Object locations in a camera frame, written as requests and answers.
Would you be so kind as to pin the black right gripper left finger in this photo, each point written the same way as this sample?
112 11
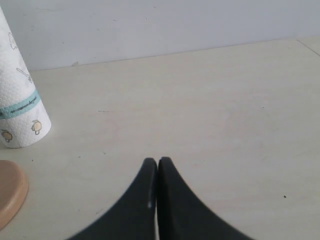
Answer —
132 217

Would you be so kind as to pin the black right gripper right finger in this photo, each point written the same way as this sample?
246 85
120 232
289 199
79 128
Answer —
182 215

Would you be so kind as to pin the white patterned paper towel roll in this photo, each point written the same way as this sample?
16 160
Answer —
23 117

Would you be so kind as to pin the wooden paper towel holder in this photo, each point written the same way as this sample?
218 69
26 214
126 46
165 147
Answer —
14 188

